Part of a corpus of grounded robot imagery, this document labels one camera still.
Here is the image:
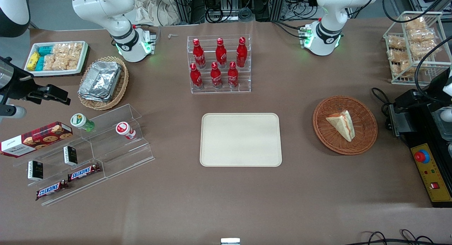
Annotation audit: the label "brown round wicker basket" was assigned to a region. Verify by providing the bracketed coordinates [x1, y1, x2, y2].
[313, 95, 378, 155]

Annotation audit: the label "white wire rack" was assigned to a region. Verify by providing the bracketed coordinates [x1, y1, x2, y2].
[383, 11, 452, 85]

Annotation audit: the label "red tartan cookie box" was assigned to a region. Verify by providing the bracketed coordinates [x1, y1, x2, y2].
[0, 121, 73, 158]

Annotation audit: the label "clear acrylic stepped shelf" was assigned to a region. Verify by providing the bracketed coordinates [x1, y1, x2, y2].
[12, 104, 155, 207]

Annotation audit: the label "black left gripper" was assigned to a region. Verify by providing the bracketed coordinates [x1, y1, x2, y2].
[394, 69, 450, 113]

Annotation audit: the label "black adapter cable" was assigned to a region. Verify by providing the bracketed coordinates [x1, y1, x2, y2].
[370, 87, 393, 131]

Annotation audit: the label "red cola bottle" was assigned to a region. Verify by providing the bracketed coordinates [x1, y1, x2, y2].
[190, 63, 204, 90]
[227, 61, 239, 88]
[210, 62, 223, 89]
[216, 38, 227, 68]
[192, 38, 206, 69]
[236, 37, 248, 68]

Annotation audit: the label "stacked aluminium foil trays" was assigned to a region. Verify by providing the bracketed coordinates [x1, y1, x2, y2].
[78, 61, 122, 102]

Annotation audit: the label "small black carton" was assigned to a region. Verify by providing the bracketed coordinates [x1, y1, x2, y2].
[28, 160, 44, 181]
[63, 145, 78, 166]

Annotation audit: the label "white rectangular snack tray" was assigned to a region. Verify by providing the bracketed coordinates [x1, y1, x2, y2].
[24, 41, 89, 77]

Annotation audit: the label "beige rectangular serving tray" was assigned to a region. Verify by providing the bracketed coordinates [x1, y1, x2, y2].
[200, 113, 283, 167]

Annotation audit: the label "light oval wicker basket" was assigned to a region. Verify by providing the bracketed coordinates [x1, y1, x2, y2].
[78, 56, 129, 110]

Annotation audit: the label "black floor cable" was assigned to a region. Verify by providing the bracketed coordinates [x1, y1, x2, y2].
[344, 229, 440, 245]

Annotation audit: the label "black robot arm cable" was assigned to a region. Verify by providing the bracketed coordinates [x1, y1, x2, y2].
[415, 36, 452, 94]

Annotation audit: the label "red capped drink bottle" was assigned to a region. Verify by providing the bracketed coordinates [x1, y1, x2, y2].
[115, 121, 136, 140]

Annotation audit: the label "black yellow control box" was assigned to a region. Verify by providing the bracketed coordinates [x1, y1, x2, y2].
[403, 97, 452, 208]

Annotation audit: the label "yellow snack packet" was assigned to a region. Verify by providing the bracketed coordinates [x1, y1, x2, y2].
[27, 52, 40, 71]

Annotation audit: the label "green capped drink bottle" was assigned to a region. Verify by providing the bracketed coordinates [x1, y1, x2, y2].
[70, 113, 95, 132]

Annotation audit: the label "triangular sandwich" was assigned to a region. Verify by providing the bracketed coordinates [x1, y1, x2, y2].
[325, 110, 356, 142]

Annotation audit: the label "snickers chocolate bar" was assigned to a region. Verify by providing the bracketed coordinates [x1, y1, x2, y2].
[35, 180, 69, 201]
[67, 163, 101, 182]

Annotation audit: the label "clear acrylic bottle rack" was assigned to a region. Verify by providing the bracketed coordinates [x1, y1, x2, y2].
[187, 34, 252, 94]

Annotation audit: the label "black grey-faced adapter box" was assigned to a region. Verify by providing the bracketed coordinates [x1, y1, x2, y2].
[389, 104, 412, 137]

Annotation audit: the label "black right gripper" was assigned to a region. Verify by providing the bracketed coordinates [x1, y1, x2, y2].
[3, 69, 71, 106]

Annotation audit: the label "bagged fried snack pack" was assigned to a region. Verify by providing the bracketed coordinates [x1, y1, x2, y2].
[388, 36, 407, 50]
[410, 40, 442, 58]
[404, 16, 426, 30]
[390, 60, 417, 78]
[388, 49, 410, 62]
[408, 28, 437, 43]

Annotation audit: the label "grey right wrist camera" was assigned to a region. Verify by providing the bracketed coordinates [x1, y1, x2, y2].
[0, 104, 27, 120]

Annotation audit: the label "coiled black cable bundle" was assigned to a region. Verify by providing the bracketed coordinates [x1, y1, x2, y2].
[205, 6, 234, 24]

